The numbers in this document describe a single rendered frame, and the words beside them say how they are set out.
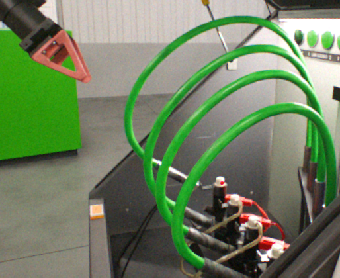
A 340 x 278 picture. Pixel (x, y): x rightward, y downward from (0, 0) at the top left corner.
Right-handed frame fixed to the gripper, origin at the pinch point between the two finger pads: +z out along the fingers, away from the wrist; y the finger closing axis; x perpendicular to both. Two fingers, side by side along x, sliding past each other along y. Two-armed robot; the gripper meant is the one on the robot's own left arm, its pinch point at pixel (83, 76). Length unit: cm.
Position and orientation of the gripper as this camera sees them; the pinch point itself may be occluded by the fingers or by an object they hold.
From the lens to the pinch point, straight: 67.6
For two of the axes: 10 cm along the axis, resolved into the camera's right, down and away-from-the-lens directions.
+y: -1.5, -0.2, 9.9
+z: 7.0, 7.1, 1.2
